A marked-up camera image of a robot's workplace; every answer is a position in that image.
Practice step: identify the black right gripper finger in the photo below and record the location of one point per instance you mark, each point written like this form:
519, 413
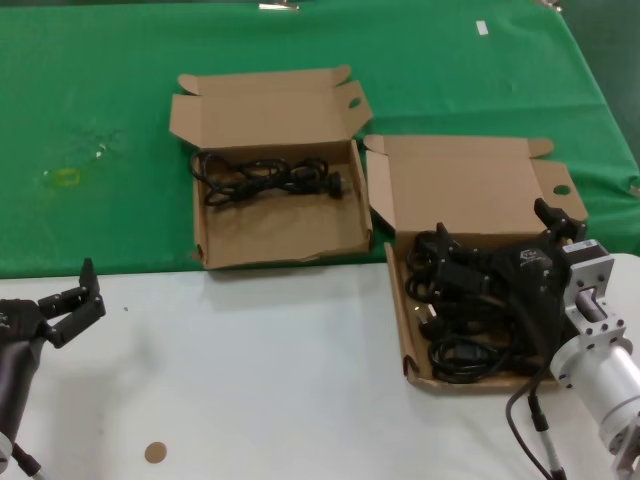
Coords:
562, 222
460, 265

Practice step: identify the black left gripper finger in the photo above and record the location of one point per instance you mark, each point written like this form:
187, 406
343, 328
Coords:
80, 322
89, 285

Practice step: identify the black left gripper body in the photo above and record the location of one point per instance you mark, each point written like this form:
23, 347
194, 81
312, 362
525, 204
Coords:
20, 322

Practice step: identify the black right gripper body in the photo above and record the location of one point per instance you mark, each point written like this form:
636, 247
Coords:
532, 282

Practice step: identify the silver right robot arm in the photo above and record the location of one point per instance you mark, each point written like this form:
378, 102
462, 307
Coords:
602, 370

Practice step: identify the cardboard box with round-holed lid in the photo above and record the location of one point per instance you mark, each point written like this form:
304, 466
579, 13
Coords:
460, 185

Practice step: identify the cardboard box with slotted lid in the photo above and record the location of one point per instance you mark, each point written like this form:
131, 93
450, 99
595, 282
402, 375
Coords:
275, 225

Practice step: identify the small brown round sticker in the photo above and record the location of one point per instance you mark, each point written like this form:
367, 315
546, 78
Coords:
155, 452

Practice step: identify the green tablecloth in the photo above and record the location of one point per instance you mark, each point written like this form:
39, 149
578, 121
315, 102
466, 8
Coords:
100, 75

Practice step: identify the small white label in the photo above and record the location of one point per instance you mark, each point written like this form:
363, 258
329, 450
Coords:
481, 28

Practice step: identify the metal table clamp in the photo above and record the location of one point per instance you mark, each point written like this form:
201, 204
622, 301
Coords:
277, 6
550, 4

